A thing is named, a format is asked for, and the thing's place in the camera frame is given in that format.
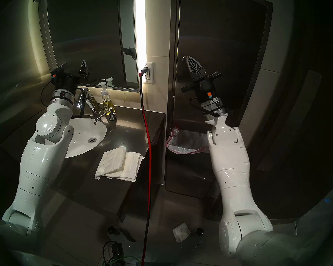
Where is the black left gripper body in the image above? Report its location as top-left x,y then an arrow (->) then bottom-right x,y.
51,66 -> 90,90

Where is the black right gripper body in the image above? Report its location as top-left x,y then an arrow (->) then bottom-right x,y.
180,71 -> 223,103

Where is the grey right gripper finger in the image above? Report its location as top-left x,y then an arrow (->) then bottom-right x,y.
185,60 -> 200,82
186,56 -> 208,78

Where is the stainless steel dispenser door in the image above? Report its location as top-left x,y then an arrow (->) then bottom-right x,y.
175,0 -> 273,123

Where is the stainless steel dispenser cabinet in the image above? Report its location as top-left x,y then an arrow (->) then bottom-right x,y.
164,0 -> 274,199

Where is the wrapped white paper towel pack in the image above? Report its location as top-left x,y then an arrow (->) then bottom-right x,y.
105,151 -> 145,183
94,146 -> 126,180

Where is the crumpled white paper towel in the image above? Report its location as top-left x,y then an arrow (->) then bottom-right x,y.
173,223 -> 191,243

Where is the chrome sink faucet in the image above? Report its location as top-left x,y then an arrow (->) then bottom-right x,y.
74,87 -> 102,116

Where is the clear yellow soap bottle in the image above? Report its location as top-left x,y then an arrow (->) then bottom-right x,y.
98,81 -> 116,116

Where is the pink-edged clear trash liner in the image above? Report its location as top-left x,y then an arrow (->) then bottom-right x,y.
166,127 -> 211,155

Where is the white round sink basin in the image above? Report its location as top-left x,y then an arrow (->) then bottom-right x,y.
64,117 -> 107,158

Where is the vertical white light strip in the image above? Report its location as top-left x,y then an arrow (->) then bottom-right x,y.
134,0 -> 145,70

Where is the dark wooden room door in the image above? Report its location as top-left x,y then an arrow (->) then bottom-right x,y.
211,0 -> 333,224

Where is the black power box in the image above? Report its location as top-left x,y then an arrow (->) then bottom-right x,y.
111,242 -> 125,262

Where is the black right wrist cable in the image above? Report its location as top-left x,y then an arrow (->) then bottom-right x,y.
189,95 -> 220,118

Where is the thick black left cable loop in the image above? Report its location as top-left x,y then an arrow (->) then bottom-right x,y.
74,87 -> 87,115

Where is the thin black left wrist cable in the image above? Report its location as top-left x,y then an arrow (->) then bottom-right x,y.
41,80 -> 55,106

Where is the framed wall mirror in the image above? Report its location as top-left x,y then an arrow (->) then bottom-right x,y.
40,0 -> 141,93

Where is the white wall outlet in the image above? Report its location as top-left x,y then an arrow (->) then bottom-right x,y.
142,62 -> 153,84

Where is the red and black cable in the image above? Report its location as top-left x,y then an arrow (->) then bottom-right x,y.
138,66 -> 152,266

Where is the black floor cable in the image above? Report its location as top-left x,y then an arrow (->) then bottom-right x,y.
102,241 -> 118,265

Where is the green cable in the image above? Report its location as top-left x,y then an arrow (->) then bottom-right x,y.
101,256 -> 142,266

